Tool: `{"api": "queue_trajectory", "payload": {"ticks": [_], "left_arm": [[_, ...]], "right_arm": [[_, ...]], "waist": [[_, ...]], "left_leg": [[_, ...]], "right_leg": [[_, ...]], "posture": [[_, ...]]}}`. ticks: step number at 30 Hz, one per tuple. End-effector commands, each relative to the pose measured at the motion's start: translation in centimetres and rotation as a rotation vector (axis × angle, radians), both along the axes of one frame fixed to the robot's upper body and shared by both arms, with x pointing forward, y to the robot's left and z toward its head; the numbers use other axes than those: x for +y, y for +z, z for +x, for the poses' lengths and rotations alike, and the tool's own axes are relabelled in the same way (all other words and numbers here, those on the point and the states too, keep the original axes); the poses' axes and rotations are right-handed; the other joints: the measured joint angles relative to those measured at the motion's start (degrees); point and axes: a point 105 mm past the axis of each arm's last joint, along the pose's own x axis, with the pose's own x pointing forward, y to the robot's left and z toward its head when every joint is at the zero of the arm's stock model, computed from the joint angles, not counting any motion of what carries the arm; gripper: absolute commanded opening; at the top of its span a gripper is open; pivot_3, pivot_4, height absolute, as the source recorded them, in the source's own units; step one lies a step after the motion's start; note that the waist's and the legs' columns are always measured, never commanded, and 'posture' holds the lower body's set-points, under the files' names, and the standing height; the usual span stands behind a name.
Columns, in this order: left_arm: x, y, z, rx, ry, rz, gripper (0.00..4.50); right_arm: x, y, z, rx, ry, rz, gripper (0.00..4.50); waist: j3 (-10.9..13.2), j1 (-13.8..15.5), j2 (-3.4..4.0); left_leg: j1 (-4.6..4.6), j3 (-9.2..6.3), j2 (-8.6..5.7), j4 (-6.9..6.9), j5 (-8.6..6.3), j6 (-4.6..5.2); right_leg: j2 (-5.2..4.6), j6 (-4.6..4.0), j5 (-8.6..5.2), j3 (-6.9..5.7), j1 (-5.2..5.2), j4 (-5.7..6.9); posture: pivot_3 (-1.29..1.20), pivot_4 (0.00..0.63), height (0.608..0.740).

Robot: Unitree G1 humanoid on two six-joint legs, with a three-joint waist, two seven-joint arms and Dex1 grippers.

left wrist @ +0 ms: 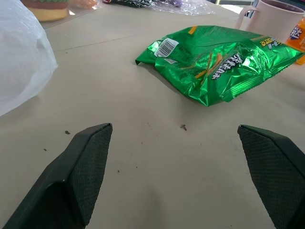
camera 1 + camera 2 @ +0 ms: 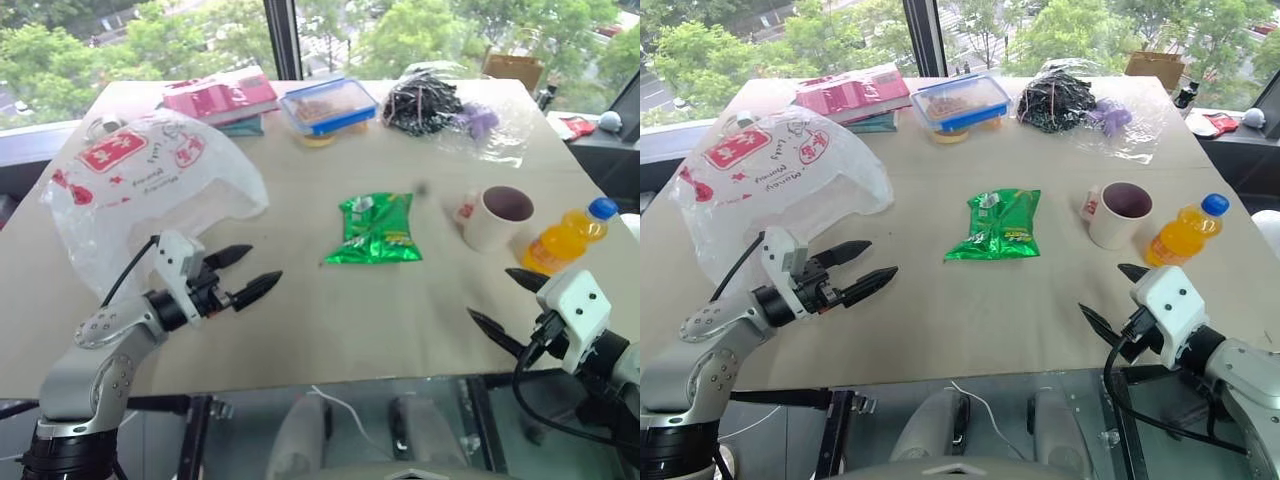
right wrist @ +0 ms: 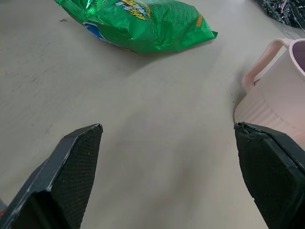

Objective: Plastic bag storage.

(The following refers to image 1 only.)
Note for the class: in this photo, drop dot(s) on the clear plastic wrap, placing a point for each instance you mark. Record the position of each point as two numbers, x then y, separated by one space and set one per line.
190 8

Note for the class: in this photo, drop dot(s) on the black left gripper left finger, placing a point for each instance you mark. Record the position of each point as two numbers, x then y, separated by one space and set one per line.
59 186

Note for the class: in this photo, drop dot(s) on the white translucent plastic bag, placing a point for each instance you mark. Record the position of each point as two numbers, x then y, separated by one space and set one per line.
19 59

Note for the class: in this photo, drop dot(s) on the orange drink bottle blue cap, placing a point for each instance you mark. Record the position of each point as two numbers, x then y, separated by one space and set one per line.
297 35

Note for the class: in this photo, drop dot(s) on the pink plastic cup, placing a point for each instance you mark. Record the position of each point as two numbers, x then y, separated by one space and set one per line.
269 21

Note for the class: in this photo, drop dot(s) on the purple toy figure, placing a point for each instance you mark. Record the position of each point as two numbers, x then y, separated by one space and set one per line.
176 2

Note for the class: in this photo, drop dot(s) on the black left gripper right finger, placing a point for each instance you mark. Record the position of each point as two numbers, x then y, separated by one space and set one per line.
276 171

